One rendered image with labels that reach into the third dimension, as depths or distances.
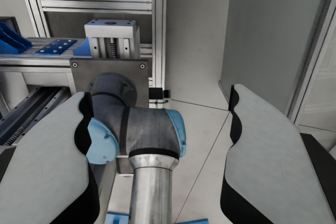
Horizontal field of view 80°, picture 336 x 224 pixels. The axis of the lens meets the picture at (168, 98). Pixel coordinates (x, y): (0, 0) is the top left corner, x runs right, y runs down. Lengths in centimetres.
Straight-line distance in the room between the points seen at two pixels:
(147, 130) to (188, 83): 138
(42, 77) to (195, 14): 115
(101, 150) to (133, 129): 8
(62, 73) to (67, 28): 79
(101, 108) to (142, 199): 21
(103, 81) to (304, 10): 67
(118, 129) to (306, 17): 67
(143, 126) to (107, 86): 18
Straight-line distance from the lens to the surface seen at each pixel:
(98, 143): 46
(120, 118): 46
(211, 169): 258
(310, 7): 81
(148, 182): 43
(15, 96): 91
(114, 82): 58
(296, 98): 84
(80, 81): 66
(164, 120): 46
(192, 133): 213
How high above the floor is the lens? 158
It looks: 58 degrees down
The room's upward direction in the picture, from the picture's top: 177 degrees clockwise
